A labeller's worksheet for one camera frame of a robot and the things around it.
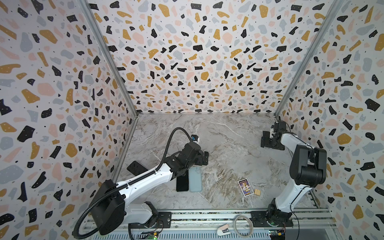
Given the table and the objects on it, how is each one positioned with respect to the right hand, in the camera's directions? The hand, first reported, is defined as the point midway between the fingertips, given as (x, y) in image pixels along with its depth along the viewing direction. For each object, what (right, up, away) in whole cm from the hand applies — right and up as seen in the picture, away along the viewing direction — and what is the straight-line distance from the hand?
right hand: (269, 140), depth 98 cm
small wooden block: (-14, -27, -16) cm, 34 cm away
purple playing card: (-20, -25, -14) cm, 35 cm away
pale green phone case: (-48, -22, -10) cm, 54 cm away
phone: (-55, -23, -12) cm, 61 cm away
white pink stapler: (-34, -40, -28) cm, 59 cm away
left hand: (-44, -4, -18) cm, 48 cm away
